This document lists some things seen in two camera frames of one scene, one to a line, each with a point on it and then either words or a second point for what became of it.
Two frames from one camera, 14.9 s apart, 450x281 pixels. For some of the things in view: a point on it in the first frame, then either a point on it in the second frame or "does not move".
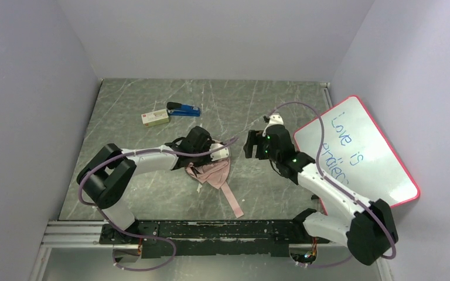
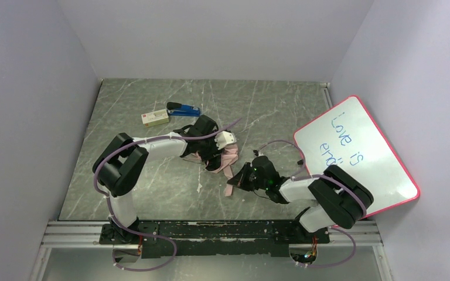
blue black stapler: (180, 109) does not move
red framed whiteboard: (344, 142) does not move
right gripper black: (259, 143) -> (249, 175)
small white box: (154, 117) does not move
